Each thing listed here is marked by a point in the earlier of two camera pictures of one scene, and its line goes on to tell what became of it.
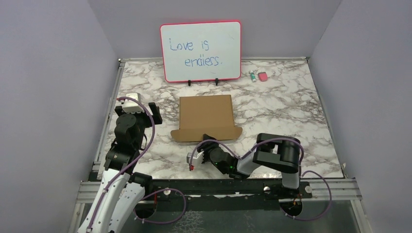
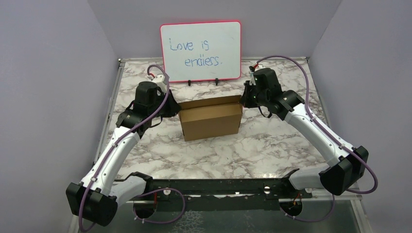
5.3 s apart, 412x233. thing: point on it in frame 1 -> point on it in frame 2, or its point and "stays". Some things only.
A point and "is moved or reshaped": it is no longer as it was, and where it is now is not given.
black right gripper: x=206 y=147 -> x=245 y=100
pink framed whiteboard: x=198 y=51 stays
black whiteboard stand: x=216 y=80 stays
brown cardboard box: x=201 y=115 is moved or reshaped
